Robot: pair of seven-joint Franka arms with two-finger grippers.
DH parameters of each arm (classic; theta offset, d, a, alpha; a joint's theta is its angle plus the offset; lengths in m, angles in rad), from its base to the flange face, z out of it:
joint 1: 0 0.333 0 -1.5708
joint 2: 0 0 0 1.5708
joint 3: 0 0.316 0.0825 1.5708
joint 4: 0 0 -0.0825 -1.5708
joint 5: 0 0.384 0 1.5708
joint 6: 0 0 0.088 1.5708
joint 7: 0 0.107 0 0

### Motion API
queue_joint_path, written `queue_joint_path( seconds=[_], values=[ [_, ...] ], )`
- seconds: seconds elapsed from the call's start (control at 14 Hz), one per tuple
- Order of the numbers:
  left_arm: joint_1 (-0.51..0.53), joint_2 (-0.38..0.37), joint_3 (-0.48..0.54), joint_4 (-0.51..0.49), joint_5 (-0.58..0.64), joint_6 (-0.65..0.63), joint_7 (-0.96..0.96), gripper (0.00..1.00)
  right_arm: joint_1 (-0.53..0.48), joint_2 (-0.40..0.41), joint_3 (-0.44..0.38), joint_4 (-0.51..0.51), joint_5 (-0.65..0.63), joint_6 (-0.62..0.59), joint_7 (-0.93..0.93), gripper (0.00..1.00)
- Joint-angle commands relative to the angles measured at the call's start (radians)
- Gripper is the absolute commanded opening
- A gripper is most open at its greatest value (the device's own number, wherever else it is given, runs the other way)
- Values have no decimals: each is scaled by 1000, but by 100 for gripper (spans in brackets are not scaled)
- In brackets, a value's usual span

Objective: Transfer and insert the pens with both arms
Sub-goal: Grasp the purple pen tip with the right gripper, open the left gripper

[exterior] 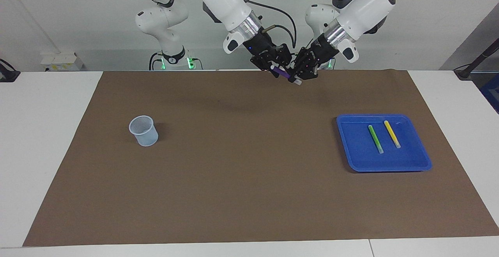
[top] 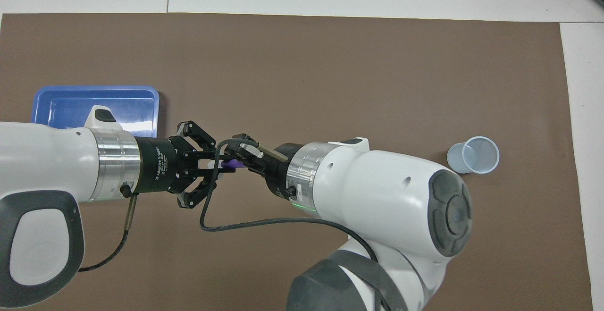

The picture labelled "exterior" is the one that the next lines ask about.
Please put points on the blue plastic tray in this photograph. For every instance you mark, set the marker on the blue plastic tray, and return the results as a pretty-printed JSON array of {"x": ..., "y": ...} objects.
[{"x": 405, "y": 159}]

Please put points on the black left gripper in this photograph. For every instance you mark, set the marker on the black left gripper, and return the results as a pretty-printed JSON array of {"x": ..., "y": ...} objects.
[{"x": 323, "y": 50}]

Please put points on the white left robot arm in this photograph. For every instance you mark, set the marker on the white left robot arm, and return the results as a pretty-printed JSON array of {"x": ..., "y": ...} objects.
[{"x": 362, "y": 3}]

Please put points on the black clamp mount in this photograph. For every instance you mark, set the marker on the black clamp mount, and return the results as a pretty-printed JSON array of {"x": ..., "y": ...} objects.
[{"x": 7, "y": 73}]

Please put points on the purple pen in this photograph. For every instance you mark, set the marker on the purple pen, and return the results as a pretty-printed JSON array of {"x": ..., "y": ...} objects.
[{"x": 281, "y": 71}]

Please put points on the yellow pen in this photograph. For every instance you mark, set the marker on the yellow pen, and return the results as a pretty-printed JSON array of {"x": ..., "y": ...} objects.
[{"x": 392, "y": 134}]

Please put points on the brown table mat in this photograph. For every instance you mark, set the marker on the brown table mat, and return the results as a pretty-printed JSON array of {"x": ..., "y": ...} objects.
[{"x": 249, "y": 171}]

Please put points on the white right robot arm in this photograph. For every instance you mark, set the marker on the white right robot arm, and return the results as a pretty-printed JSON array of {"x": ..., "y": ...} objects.
[{"x": 230, "y": 3}]

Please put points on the white power strip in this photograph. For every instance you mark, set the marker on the white power strip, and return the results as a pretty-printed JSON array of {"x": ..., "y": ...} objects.
[{"x": 62, "y": 62}]

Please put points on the green pen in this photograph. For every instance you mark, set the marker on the green pen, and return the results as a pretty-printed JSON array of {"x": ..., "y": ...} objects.
[{"x": 376, "y": 139}]

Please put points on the translucent plastic cup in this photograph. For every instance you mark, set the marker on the translucent plastic cup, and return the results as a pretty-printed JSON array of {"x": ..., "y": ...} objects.
[{"x": 144, "y": 132}]

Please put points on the black stand pole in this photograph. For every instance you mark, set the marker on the black stand pole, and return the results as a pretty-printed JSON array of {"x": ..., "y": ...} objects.
[{"x": 475, "y": 60}]

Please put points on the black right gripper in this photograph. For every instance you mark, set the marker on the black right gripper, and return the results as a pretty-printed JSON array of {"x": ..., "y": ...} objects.
[{"x": 263, "y": 46}]

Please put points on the blue crate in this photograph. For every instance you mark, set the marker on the blue crate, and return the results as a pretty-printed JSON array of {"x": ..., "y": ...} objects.
[{"x": 492, "y": 93}]

